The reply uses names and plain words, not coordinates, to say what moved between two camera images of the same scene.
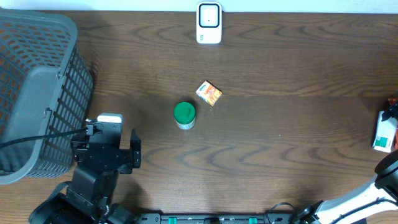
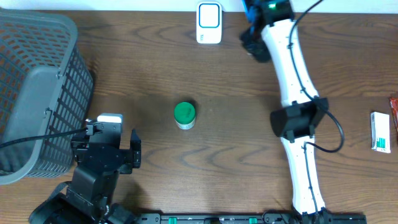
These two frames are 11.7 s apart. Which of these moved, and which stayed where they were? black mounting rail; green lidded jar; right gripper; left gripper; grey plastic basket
Moved: right gripper
Stayed: black mounting rail; green lidded jar; grey plastic basket; left gripper
